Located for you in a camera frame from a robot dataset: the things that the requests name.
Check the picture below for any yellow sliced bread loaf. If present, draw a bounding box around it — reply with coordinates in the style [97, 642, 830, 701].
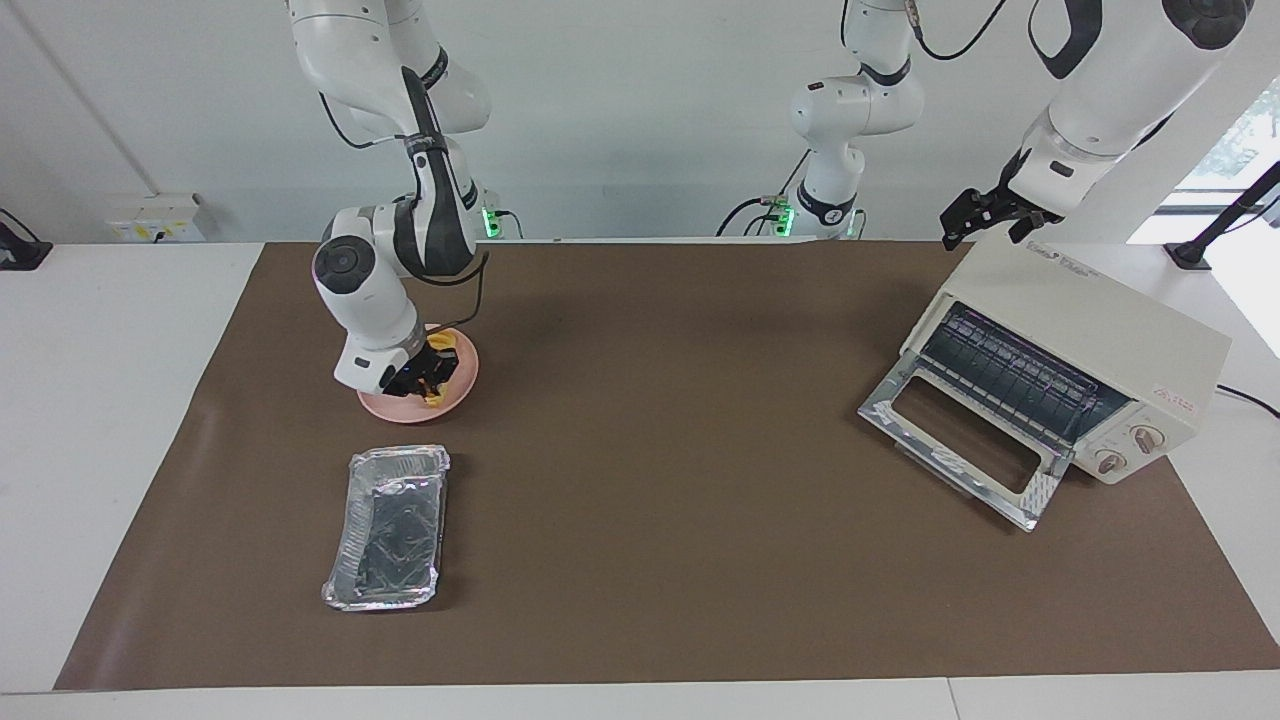
[424, 333, 463, 408]

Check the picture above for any aluminium foil tray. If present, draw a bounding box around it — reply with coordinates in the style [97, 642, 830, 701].
[321, 445, 451, 612]

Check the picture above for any cream toaster oven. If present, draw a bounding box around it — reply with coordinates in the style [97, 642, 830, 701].
[858, 235, 1233, 533]

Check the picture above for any glass oven door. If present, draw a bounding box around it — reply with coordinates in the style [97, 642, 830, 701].
[858, 355, 1076, 533]

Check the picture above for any pink round plate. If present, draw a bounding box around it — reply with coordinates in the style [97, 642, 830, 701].
[357, 325, 481, 424]

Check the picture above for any black clamp stand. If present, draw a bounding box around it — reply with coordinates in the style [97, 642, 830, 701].
[1165, 160, 1280, 271]

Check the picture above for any brown table mat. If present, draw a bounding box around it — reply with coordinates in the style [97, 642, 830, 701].
[55, 240, 1280, 691]

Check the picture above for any black table clamp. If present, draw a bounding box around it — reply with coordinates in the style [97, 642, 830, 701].
[0, 208, 53, 271]

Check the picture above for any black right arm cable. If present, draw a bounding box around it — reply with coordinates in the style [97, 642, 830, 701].
[318, 92, 491, 341]

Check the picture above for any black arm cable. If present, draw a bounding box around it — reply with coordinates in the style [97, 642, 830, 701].
[905, 0, 1007, 61]
[318, 92, 491, 341]

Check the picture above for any metal wire oven rack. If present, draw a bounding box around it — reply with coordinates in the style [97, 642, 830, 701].
[920, 303, 1106, 448]

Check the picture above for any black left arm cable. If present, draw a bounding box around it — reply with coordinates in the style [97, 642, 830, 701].
[905, 0, 1007, 61]

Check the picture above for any black left base cable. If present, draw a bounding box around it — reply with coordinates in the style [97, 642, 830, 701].
[715, 150, 811, 238]

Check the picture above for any black oven power cable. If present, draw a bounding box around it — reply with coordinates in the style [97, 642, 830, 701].
[1215, 384, 1280, 419]

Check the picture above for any white wall socket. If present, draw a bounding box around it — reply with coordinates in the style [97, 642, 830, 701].
[105, 195, 206, 243]

